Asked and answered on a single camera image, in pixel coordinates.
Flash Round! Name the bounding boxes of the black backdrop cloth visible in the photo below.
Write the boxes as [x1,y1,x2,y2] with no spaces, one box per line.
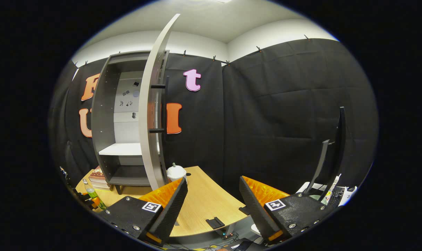
[50,38,378,203]

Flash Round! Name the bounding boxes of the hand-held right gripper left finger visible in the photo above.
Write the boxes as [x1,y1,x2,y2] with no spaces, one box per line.
[98,177,189,247]

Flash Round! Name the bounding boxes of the grey cabinet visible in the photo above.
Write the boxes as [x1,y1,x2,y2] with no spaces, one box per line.
[91,50,170,195]

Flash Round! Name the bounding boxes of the white cabinet shelf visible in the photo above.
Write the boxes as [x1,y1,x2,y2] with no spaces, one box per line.
[99,142,161,156]

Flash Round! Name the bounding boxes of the grey monitor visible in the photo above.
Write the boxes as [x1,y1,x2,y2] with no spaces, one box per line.
[303,139,331,196]

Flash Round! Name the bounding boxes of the beige cabinet door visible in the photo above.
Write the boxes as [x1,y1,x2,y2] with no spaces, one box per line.
[138,13,181,191]

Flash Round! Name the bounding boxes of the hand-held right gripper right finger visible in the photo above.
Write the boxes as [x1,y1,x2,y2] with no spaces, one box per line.
[239,176,337,244]

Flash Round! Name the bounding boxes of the white round jar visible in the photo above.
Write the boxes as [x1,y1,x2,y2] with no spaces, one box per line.
[167,162,187,182]

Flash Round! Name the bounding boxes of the green label bottle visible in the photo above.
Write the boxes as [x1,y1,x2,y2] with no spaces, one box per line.
[82,178,107,211]

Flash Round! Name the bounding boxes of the black monitor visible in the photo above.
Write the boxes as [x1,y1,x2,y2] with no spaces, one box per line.
[324,106,347,204]

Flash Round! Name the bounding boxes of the black keyboard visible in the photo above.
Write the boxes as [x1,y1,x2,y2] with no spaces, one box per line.
[328,187,345,208]

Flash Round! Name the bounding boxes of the black door handle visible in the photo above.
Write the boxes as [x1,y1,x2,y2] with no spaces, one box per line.
[149,76,170,140]

